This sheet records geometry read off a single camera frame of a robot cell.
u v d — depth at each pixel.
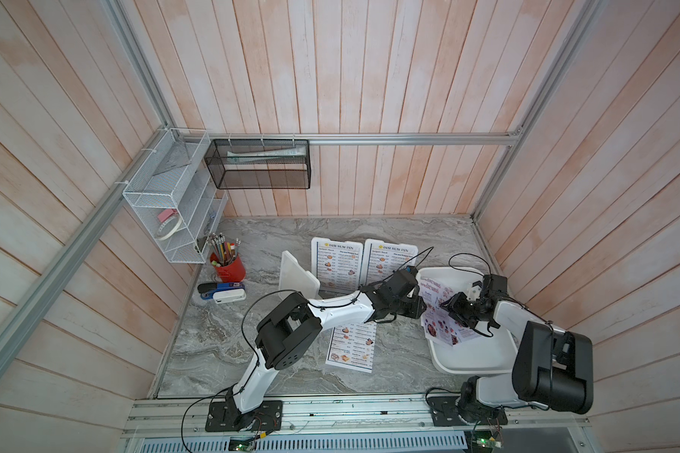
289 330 0.54
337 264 0.90
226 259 0.95
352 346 0.86
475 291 0.86
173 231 0.78
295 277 0.82
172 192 0.69
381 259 0.88
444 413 0.73
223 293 0.93
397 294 0.69
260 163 0.98
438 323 0.87
